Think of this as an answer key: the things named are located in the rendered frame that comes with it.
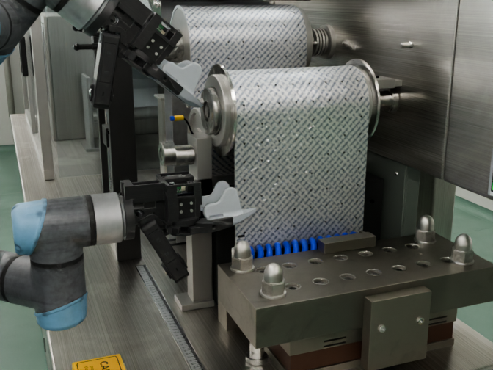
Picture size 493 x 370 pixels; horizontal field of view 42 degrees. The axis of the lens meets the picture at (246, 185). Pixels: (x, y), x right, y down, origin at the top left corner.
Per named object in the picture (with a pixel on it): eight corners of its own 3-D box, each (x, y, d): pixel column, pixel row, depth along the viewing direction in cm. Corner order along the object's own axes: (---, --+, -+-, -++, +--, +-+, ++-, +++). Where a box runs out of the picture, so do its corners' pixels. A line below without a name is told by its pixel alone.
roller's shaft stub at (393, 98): (351, 111, 115) (352, 87, 113) (384, 109, 117) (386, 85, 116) (364, 116, 111) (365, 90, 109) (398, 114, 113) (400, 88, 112)
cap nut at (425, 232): (408, 238, 110) (411, 213, 108) (427, 235, 111) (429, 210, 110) (422, 245, 106) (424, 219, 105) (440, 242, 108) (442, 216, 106)
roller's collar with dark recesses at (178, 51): (146, 62, 125) (144, 28, 123) (175, 61, 127) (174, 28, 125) (153, 65, 119) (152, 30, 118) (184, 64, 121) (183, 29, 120)
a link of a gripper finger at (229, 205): (262, 186, 99) (205, 192, 96) (262, 222, 101) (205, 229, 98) (255, 180, 102) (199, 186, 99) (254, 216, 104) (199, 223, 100)
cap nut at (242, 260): (227, 266, 98) (227, 238, 97) (249, 262, 100) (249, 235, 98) (235, 274, 95) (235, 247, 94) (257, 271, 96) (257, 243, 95)
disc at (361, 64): (333, 136, 120) (335, 56, 117) (335, 136, 121) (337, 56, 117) (375, 151, 107) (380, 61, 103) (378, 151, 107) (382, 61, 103)
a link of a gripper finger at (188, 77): (224, 84, 100) (178, 46, 97) (202, 114, 100) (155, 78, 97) (219, 82, 103) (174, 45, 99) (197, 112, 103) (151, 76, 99)
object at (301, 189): (235, 255, 105) (234, 144, 99) (360, 236, 113) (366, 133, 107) (235, 256, 104) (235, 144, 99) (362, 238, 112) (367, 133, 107)
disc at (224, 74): (205, 147, 112) (203, 60, 108) (208, 147, 112) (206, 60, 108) (235, 165, 98) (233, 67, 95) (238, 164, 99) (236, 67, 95)
